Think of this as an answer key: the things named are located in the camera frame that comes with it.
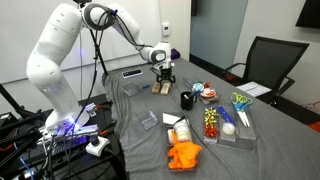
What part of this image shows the white glossy card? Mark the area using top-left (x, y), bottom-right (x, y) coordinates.
top-left (162, 112), bottom-right (183, 127)

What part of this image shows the orange crumpled cloth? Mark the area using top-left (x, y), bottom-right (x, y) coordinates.
top-left (166, 139), bottom-right (203, 171)

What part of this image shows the stack of tape rolls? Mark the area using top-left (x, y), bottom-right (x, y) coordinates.
top-left (172, 120), bottom-right (194, 143)

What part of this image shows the white printed paper sheet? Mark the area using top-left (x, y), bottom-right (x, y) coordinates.
top-left (235, 80), bottom-right (273, 98)

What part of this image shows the small orange plastic bag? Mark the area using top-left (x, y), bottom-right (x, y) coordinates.
top-left (306, 121), bottom-right (320, 134)

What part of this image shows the clear compartment organizer tray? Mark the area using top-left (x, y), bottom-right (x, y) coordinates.
top-left (202, 99), bottom-right (258, 151)

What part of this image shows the white wall thermostat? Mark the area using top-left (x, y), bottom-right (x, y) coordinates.
top-left (161, 21), bottom-right (171, 37)

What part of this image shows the long clear plastic tray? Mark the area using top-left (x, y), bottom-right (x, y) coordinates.
top-left (165, 114), bottom-right (200, 174)

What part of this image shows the blue tube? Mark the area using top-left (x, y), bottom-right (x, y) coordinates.
top-left (217, 105), bottom-right (236, 125)

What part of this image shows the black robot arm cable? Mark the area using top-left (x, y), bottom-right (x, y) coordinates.
top-left (87, 5), bottom-right (155, 56)

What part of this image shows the red gift bow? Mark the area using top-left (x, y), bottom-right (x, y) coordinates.
top-left (203, 124), bottom-right (219, 140)

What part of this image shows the black mesh office chair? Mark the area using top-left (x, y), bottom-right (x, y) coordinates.
top-left (222, 35), bottom-right (310, 107)

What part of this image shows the clear ribbon tray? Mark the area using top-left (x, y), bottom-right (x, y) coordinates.
top-left (182, 76), bottom-right (222, 106)

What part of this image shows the grey tablecloth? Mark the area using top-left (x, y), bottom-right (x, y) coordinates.
top-left (101, 57), bottom-right (320, 180)

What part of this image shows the red white ribbon spool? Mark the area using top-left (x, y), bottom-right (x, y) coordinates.
top-left (199, 87), bottom-right (218, 100)

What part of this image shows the light wooden block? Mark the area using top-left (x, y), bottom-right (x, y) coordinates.
top-left (160, 82), bottom-right (172, 96)
top-left (151, 81), bottom-right (162, 95)

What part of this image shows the clear acrylic holder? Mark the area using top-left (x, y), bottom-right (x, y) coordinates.
top-left (135, 109), bottom-right (159, 131)
top-left (121, 80), bottom-right (140, 98)

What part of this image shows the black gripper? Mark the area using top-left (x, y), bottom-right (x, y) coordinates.
top-left (155, 65), bottom-right (177, 85)

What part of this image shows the black wall television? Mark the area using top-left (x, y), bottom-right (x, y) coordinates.
top-left (295, 0), bottom-right (320, 29)

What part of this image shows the gold gift bow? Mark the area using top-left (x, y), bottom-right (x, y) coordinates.
top-left (203, 107), bottom-right (220, 126)

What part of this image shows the black pen cup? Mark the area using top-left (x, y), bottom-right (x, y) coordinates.
top-left (180, 91), bottom-right (199, 112)

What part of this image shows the white framed black tablet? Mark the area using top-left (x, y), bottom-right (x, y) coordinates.
top-left (121, 67), bottom-right (144, 80)

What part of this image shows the black equipment cart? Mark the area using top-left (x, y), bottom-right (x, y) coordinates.
top-left (0, 83), bottom-right (128, 180)

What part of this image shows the white tape roll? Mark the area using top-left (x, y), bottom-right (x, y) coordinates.
top-left (221, 122), bottom-right (237, 136)

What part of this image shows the black camera tripod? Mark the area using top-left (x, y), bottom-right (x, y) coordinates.
top-left (73, 0), bottom-right (110, 78)

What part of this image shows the blue green ribbon spool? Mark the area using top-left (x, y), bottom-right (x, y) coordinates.
top-left (192, 82), bottom-right (205, 94)

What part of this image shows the pens bundle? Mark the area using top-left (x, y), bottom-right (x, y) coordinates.
top-left (183, 89), bottom-right (198, 100)

